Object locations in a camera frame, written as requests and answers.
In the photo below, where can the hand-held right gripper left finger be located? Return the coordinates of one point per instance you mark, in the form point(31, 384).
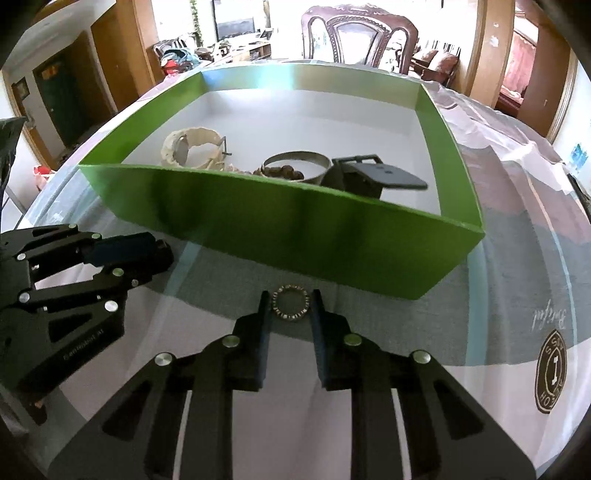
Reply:
point(264, 350)

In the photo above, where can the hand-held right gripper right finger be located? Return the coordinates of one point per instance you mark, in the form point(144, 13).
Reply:
point(317, 350)

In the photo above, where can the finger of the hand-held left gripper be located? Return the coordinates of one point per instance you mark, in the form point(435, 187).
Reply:
point(124, 244)
point(69, 355)

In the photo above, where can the green cardboard box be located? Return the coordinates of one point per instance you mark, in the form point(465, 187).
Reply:
point(300, 230)

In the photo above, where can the silver metal bangle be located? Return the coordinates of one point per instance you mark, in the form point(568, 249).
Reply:
point(318, 173)

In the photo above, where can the red and white bag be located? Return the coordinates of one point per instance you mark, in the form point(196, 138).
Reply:
point(42, 176)

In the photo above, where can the dark green door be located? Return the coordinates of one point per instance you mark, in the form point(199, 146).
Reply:
point(60, 101)

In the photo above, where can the black plastic clip stand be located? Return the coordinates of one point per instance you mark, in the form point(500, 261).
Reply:
point(364, 177)

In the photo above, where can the wooden armchair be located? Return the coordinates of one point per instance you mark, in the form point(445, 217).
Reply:
point(159, 48)

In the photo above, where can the blue bag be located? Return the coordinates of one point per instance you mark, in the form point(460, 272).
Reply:
point(182, 57)

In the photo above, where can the striped pastel tablecloth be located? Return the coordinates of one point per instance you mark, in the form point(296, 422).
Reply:
point(508, 277)

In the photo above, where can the wooden television cabinet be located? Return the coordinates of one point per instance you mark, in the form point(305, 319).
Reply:
point(244, 50)

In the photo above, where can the flat screen television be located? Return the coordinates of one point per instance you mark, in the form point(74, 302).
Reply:
point(235, 18)

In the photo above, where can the carved wooden dining chair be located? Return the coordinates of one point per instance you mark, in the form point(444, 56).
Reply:
point(318, 44)

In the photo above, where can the brown leather sofa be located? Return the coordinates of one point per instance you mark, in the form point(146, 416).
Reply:
point(436, 64)

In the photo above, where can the clear water bottle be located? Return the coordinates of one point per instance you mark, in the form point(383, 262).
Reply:
point(578, 157)

